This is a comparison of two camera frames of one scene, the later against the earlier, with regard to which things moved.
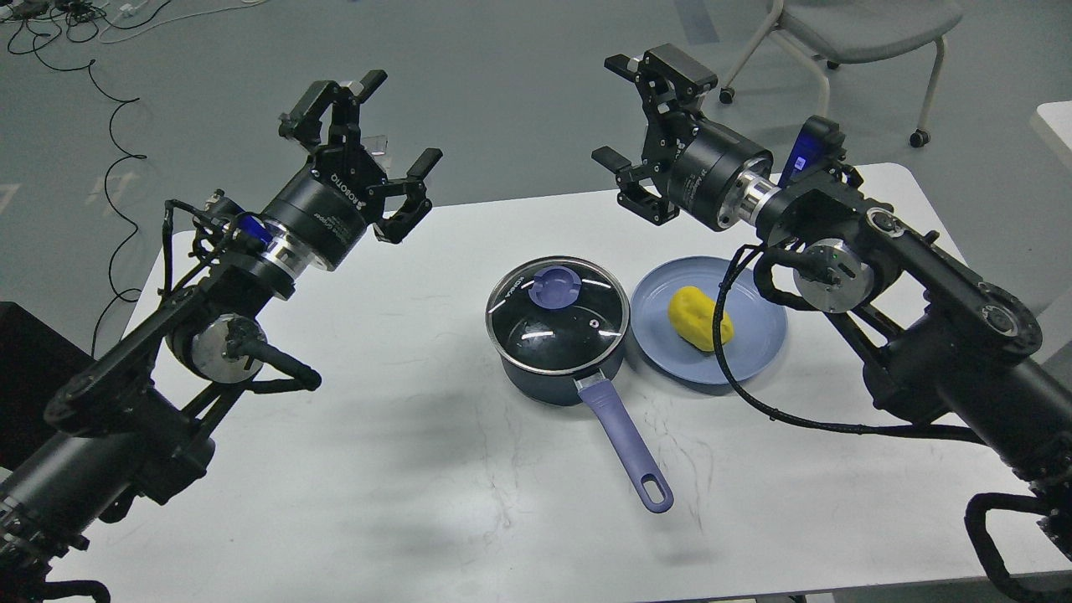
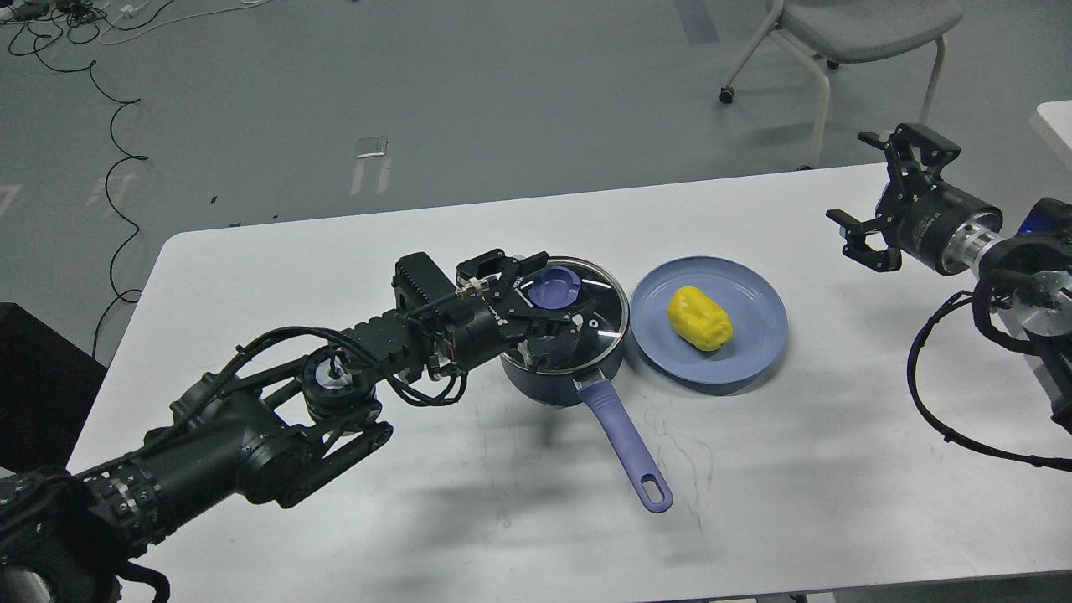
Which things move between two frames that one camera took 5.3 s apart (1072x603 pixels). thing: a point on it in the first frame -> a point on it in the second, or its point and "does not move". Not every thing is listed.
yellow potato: (691, 311) does not move
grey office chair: (840, 32) does not move
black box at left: (34, 363) does not move
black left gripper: (328, 211) -> (472, 337)
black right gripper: (695, 160) -> (936, 223)
